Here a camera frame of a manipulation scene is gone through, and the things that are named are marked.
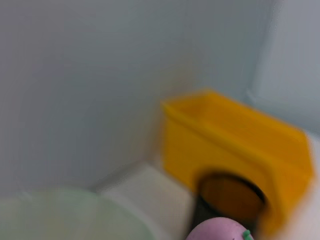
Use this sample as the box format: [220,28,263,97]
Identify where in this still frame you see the pink peach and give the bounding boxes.
[187,216,252,240]

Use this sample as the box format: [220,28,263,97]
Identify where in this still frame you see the black mesh pen holder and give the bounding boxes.
[193,168,267,240]

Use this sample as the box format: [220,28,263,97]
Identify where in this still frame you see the translucent green fruit bowl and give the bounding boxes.
[0,187,153,240]

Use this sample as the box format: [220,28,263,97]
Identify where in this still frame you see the yellow plastic bin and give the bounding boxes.
[161,88,316,237]

